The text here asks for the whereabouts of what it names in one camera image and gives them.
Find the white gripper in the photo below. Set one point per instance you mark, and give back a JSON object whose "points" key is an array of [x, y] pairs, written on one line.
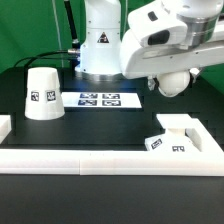
{"points": [[137, 61]]}

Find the white lamp bulb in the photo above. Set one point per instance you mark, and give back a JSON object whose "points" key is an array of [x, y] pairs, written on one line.
{"points": [[171, 84]]}

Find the white lamp base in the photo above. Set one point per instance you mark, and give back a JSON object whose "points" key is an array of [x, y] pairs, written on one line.
{"points": [[174, 139]]}

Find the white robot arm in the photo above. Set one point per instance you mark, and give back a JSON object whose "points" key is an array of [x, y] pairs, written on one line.
{"points": [[166, 39]]}

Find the white lamp shade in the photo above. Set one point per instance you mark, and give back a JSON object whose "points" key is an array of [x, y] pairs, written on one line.
{"points": [[43, 100]]}

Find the white marker sheet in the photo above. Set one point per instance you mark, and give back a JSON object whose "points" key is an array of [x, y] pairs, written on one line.
{"points": [[100, 100]]}

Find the white right fence wall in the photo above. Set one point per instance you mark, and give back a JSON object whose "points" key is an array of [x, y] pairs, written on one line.
{"points": [[202, 139]]}

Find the white fence wall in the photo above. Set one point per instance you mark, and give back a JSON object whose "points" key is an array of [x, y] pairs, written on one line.
{"points": [[17, 161], [202, 139], [5, 126]]}

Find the white left fence wall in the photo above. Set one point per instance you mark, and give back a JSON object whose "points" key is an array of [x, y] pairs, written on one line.
{"points": [[5, 126]]}

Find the white front fence wall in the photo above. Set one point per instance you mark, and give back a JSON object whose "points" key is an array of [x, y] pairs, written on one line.
{"points": [[17, 161]]}

